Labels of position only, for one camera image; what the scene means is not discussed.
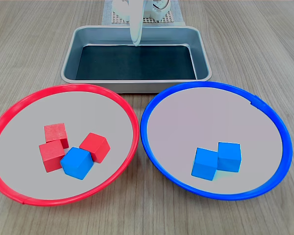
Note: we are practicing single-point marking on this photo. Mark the blue cube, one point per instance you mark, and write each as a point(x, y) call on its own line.
point(204, 164)
point(229, 156)
point(77, 162)

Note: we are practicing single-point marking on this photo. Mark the translucent tape sheet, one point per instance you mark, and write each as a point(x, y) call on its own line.
point(105, 14)

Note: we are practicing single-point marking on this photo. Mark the black mat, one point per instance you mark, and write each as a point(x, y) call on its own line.
point(137, 63)

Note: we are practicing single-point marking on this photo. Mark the steel tray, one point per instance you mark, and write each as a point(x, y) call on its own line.
point(71, 61)

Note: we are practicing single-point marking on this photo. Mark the red-rimmed white plate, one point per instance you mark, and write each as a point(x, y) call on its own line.
point(76, 110)

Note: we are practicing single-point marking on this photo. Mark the blue-rimmed white plate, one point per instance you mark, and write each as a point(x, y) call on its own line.
point(198, 117)

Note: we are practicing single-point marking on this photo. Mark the red cube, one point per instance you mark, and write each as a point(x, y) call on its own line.
point(55, 132)
point(50, 156)
point(95, 147)

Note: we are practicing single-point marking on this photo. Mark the pale perforated base plate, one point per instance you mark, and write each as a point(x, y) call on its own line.
point(116, 21)

